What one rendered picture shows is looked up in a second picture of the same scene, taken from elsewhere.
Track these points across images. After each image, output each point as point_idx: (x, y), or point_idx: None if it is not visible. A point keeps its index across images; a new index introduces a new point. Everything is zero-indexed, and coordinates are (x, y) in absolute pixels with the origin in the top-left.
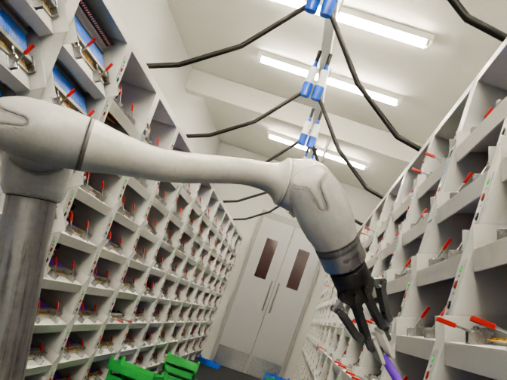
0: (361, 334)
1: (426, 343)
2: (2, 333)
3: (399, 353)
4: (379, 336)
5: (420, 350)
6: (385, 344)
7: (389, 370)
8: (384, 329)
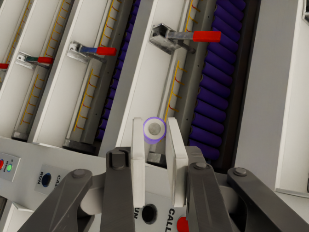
0: (102, 200)
1: (280, 74)
2: None
3: None
4: (170, 167)
5: (272, 6)
6: (168, 177)
7: (145, 140)
8: (186, 218)
